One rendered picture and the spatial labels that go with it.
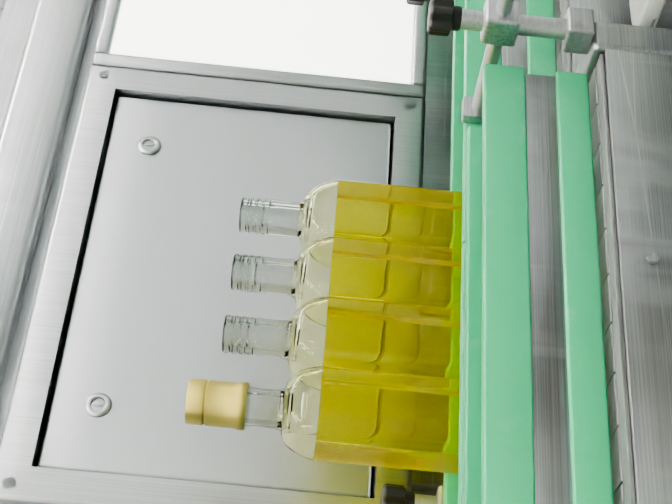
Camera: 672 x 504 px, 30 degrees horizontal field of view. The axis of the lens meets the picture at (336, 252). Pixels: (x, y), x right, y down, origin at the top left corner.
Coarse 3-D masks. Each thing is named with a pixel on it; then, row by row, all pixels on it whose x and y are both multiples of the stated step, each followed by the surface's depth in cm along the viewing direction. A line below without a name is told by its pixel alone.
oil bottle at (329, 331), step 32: (288, 320) 96; (320, 320) 94; (352, 320) 94; (384, 320) 94; (416, 320) 94; (448, 320) 95; (288, 352) 94; (320, 352) 92; (352, 352) 92; (384, 352) 93; (416, 352) 93; (448, 352) 93
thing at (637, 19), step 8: (632, 0) 102; (640, 0) 102; (648, 0) 97; (656, 0) 97; (632, 8) 102; (640, 8) 101; (648, 8) 97; (656, 8) 97; (632, 16) 101; (640, 16) 99; (648, 16) 98; (656, 16) 100; (632, 24) 101; (640, 24) 99; (648, 24) 99
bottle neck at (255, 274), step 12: (240, 264) 98; (252, 264) 98; (264, 264) 98; (276, 264) 98; (288, 264) 98; (240, 276) 98; (252, 276) 98; (264, 276) 98; (276, 276) 98; (288, 276) 98; (240, 288) 99; (252, 288) 98; (264, 288) 98; (276, 288) 98; (288, 288) 98
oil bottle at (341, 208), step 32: (320, 192) 101; (352, 192) 101; (384, 192) 101; (416, 192) 102; (448, 192) 102; (320, 224) 100; (352, 224) 99; (384, 224) 100; (416, 224) 100; (448, 224) 100
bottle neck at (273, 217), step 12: (252, 204) 101; (264, 204) 102; (276, 204) 102; (288, 204) 102; (240, 216) 101; (252, 216) 101; (264, 216) 101; (276, 216) 101; (288, 216) 101; (240, 228) 102; (252, 228) 102; (264, 228) 102; (276, 228) 102; (288, 228) 102
